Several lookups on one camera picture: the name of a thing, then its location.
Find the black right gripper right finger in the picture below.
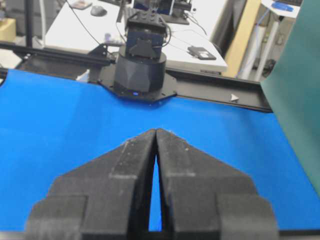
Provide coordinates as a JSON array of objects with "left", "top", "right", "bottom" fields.
[{"left": 156, "top": 128, "right": 279, "bottom": 240}]

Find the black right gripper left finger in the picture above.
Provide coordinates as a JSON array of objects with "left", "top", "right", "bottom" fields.
[{"left": 24, "top": 129, "right": 156, "bottom": 240}]

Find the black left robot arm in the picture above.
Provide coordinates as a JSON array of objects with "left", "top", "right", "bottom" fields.
[{"left": 98, "top": 10, "right": 177, "bottom": 103}]

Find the blue table mat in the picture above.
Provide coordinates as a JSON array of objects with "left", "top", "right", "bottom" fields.
[{"left": 0, "top": 69, "right": 320, "bottom": 232}]

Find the green backdrop sheet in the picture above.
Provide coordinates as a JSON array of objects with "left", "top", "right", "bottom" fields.
[{"left": 261, "top": 0, "right": 320, "bottom": 193}]

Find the black hard drive box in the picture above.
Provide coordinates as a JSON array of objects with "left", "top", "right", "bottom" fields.
[{"left": 187, "top": 46, "right": 217, "bottom": 61}]

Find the white desk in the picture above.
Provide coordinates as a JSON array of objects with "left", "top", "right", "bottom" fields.
[{"left": 44, "top": 0, "right": 229, "bottom": 74}]

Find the black computer mouse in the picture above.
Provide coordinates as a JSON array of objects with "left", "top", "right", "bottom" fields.
[{"left": 90, "top": 5, "right": 108, "bottom": 17}]

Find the black aluminium frame rail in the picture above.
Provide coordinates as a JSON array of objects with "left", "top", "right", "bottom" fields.
[{"left": 0, "top": 42, "right": 272, "bottom": 113}]

